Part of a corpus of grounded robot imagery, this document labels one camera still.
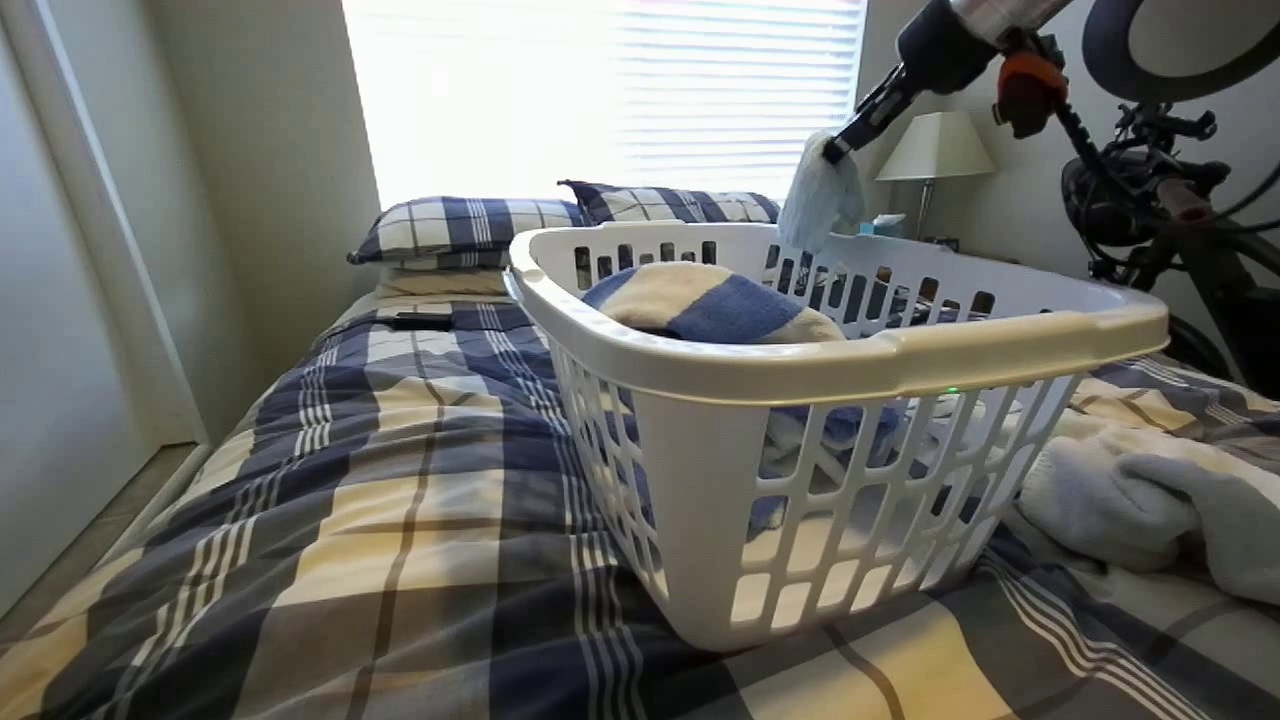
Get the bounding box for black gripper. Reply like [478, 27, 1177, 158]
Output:
[820, 0, 1002, 173]

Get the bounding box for small light blue towel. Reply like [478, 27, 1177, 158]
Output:
[775, 124, 871, 251]

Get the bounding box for yellow and blue striped towel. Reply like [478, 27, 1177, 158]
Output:
[580, 260, 850, 347]

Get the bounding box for white plastic laundry basket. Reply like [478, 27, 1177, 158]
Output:
[501, 222, 1174, 658]

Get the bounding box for large white terry towel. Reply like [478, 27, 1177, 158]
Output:
[1017, 396, 1280, 613]

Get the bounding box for table lamp with beige shade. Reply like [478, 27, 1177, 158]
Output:
[871, 109, 1002, 247]

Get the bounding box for small teal object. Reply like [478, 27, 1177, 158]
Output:
[861, 209, 912, 244]

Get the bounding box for plaid pillow with dark stripes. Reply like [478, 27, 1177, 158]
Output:
[551, 178, 788, 231]

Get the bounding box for white window blinds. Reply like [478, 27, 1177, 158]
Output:
[337, 0, 871, 215]

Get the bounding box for black bicycle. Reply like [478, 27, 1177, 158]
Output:
[1055, 99, 1280, 401]

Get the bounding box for plaid pillow with white checks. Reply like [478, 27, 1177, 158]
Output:
[346, 196, 585, 275]

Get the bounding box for cream pillow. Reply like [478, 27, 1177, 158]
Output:
[375, 269, 512, 304]

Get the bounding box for blue and yellow plaid comforter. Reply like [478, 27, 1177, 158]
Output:
[0, 288, 1280, 720]

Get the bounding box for orange and black wrist camera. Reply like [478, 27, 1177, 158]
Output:
[990, 27, 1072, 143]

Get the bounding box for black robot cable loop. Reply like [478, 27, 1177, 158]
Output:
[1078, 0, 1280, 109]

